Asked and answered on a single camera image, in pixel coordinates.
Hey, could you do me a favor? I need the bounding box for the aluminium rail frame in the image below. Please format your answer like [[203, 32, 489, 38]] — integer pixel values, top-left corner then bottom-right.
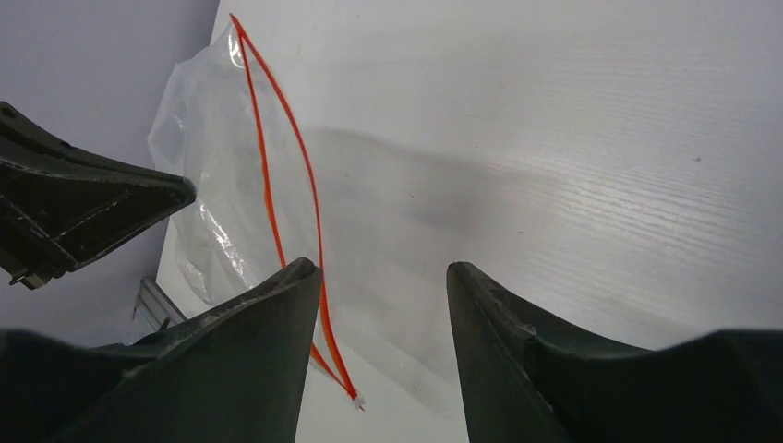
[[131, 277, 187, 335]]

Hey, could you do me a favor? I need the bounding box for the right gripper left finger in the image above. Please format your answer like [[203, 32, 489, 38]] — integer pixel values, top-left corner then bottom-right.
[[1, 258, 322, 442]]

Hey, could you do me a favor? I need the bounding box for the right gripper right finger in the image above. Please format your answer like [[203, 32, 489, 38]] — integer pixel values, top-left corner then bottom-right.
[[447, 262, 782, 442]]

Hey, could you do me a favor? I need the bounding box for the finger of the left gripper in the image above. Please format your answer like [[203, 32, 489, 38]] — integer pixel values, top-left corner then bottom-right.
[[1, 102, 196, 290]]

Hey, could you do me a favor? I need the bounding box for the clear zip top bag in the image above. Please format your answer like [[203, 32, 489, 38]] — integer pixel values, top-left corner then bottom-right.
[[147, 13, 367, 412]]

